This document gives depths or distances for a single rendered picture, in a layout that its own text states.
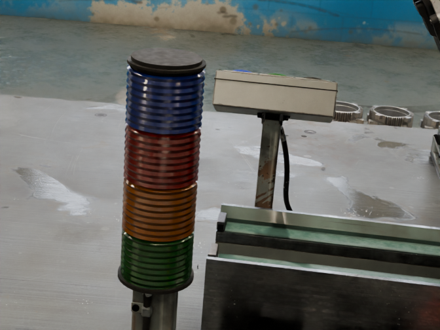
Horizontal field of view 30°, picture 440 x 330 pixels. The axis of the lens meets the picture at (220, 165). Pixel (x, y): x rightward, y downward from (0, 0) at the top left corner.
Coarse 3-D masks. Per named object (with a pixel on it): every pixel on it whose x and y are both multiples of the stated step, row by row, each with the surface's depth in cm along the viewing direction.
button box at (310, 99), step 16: (224, 80) 114; (240, 80) 114; (256, 80) 114; (272, 80) 113; (288, 80) 113; (304, 80) 113; (320, 80) 113; (224, 96) 114; (240, 96) 114; (256, 96) 113; (272, 96) 113; (288, 96) 113; (304, 96) 113; (320, 96) 113; (336, 96) 113; (240, 112) 118; (256, 112) 116; (272, 112) 114; (288, 112) 113; (304, 112) 113; (320, 112) 113
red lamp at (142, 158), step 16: (128, 128) 63; (128, 144) 63; (144, 144) 62; (160, 144) 62; (176, 144) 62; (192, 144) 63; (128, 160) 64; (144, 160) 62; (160, 160) 62; (176, 160) 62; (192, 160) 64; (128, 176) 64; (144, 176) 63; (160, 176) 63; (176, 176) 63; (192, 176) 64
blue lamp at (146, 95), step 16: (128, 64) 63; (128, 80) 62; (144, 80) 60; (160, 80) 60; (176, 80) 60; (192, 80) 61; (128, 96) 62; (144, 96) 61; (160, 96) 60; (176, 96) 61; (192, 96) 61; (128, 112) 62; (144, 112) 61; (160, 112) 61; (176, 112) 61; (192, 112) 62; (144, 128) 62; (160, 128) 61; (176, 128) 61; (192, 128) 62
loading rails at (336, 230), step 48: (240, 240) 104; (288, 240) 103; (336, 240) 103; (384, 240) 104; (432, 240) 104; (240, 288) 94; (288, 288) 93; (336, 288) 92; (384, 288) 92; (432, 288) 91
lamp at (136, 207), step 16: (128, 192) 65; (144, 192) 63; (160, 192) 63; (176, 192) 63; (192, 192) 65; (128, 208) 65; (144, 208) 64; (160, 208) 64; (176, 208) 64; (192, 208) 66; (128, 224) 65; (144, 224) 64; (160, 224) 64; (176, 224) 65; (192, 224) 66; (160, 240) 65
